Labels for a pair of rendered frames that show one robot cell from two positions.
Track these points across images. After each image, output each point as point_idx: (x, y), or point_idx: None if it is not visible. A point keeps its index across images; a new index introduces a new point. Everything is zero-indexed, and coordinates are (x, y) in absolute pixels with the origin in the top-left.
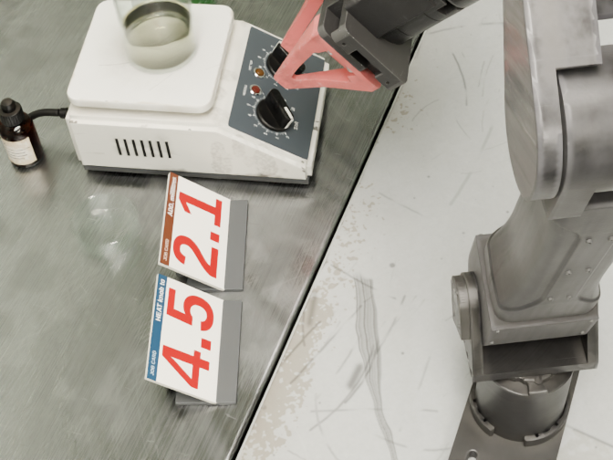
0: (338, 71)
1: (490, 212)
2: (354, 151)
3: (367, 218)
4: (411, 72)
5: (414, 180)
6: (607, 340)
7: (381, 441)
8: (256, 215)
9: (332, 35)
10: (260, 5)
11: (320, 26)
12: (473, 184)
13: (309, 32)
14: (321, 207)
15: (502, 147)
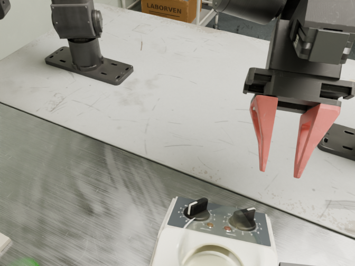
0: (303, 135)
1: (272, 147)
2: (233, 198)
3: (283, 197)
4: (175, 165)
5: (254, 173)
6: (335, 122)
7: None
8: (289, 258)
9: (353, 94)
10: (90, 243)
11: (337, 102)
12: (256, 151)
13: (329, 116)
14: (278, 219)
15: (232, 138)
